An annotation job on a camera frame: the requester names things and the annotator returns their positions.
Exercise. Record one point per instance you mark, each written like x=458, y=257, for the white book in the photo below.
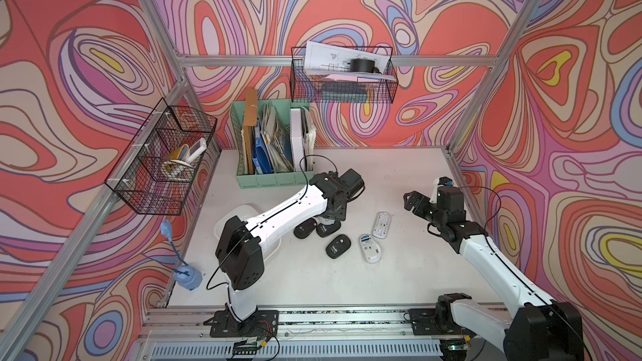
x=297, y=139

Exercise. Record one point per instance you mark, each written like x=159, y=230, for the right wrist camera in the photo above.
x=445, y=182

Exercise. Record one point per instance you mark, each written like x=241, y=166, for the white paper sheets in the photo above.
x=346, y=64

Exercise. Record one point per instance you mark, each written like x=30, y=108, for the black wire basket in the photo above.
x=317, y=89
x=137, y=179

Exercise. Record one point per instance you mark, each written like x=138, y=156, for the white tube in basket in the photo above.
x=195, y=151

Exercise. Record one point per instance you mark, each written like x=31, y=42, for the brown envelope folder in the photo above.
x=248, y=124

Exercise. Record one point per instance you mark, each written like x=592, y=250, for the aluminium rail base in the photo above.
x=374, y=332

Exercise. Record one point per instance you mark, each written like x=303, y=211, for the black mouse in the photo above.
x=306, y=228
x=338, y=246
x=326, y=230

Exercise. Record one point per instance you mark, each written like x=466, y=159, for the black mouse bottom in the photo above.
x=338, y=246

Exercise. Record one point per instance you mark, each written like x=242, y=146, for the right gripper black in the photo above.
x=422, y=201

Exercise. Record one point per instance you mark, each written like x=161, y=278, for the green circuit board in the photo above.
x=245, y=347

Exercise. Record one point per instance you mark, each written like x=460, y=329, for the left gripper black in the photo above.
x=342, y=212

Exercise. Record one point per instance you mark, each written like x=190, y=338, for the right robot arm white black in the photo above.
x=539, y=327

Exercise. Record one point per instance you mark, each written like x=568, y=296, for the green file organizer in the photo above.
x=250, y=181

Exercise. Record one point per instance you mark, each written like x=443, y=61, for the black wire basket back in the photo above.
x=317, y=89

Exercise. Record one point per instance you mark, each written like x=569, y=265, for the white mouse blue sticker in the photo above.
x=370, y=249

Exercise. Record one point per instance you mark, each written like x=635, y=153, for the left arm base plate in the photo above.
x=262, y=323

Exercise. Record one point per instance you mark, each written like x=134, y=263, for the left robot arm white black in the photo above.
x=243, y=246

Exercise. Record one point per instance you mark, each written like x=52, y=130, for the blue folder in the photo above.
x=260, y=154

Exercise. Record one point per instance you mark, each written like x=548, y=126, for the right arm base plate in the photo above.
x=426, y=322

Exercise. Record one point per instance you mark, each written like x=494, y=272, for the blue plastic connector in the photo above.
x=185, y=275

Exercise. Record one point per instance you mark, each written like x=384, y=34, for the yellow tape roll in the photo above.
x=176, y=167

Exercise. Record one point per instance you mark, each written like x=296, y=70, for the black wire basket left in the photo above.
x=137, y=179

